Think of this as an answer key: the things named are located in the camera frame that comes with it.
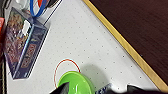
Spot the red air hockey paddle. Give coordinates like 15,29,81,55
37,0,45,8

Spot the blue plastic ring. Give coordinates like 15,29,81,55
29,0,48,18

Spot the black air hockey paddle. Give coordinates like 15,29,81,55
43,0,62,10

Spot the red game box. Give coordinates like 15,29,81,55
0,16,6,38

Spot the colourful snack box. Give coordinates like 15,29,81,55
2,6,51,81

